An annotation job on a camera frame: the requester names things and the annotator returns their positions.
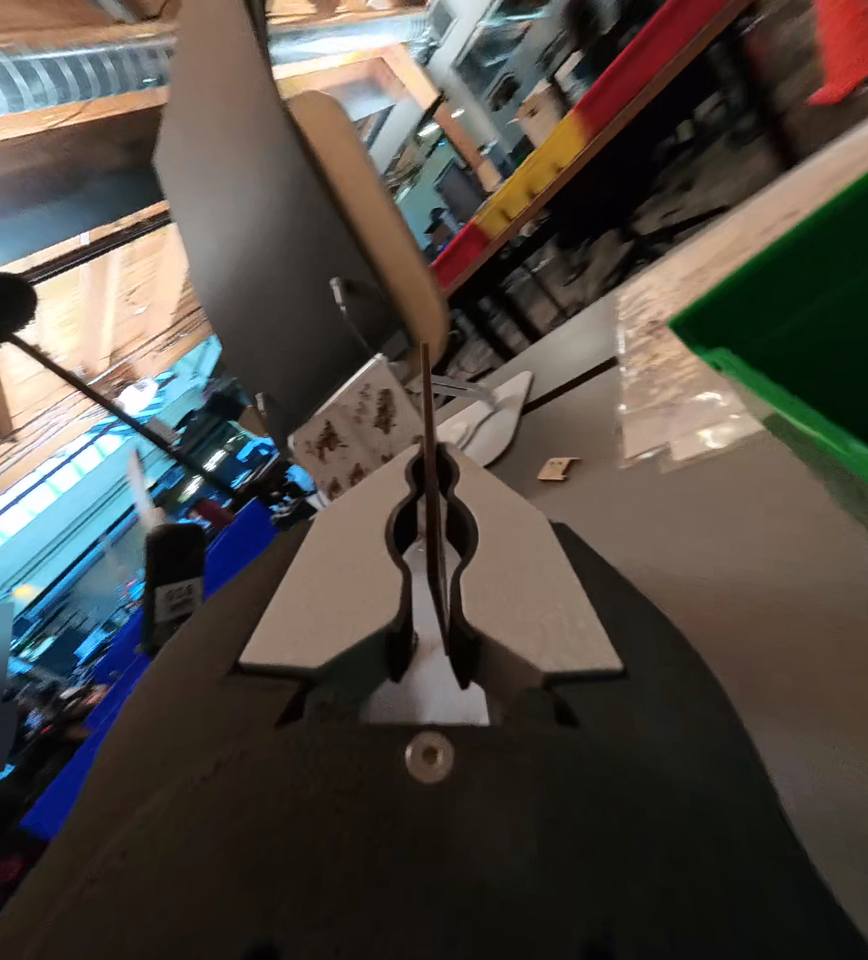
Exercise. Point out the clear plastic wrapper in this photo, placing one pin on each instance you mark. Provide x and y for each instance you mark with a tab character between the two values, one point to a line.
674	390

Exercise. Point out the grey desk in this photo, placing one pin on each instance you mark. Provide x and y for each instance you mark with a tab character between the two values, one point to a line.
704	562

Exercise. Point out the wooden sheet with round holes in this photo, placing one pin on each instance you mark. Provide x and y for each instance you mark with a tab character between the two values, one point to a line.
434	487

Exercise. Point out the red and yellow rack beam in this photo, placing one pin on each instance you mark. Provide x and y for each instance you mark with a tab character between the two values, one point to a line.
554	157

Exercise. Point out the small square wooden piece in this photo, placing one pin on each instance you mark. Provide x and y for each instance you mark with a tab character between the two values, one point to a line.
558	469

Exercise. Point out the tan curved board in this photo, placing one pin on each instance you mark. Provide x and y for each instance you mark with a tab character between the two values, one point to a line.
374	225

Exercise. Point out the white monitor stand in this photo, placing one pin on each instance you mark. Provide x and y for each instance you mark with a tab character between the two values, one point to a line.
494	427

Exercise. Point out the green plastic bin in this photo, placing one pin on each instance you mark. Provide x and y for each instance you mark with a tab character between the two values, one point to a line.
816	337

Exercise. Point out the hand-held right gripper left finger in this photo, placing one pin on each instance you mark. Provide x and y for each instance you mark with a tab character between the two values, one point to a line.
321	592

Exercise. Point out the orange plastic cone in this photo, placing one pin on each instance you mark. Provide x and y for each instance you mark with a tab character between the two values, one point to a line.
854	52

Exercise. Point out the large black desk monitor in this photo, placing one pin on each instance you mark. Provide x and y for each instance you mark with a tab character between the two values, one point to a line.
253	225

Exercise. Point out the assembly instruction sheet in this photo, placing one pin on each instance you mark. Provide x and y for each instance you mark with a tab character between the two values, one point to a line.
359	427

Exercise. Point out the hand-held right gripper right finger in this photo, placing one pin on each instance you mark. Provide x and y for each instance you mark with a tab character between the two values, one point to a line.
539	600

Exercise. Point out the corrugated silver duct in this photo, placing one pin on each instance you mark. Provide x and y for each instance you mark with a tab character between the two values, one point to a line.
51	79

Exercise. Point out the blue plastic bin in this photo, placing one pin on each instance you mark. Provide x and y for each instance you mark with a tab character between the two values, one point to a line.
201	555

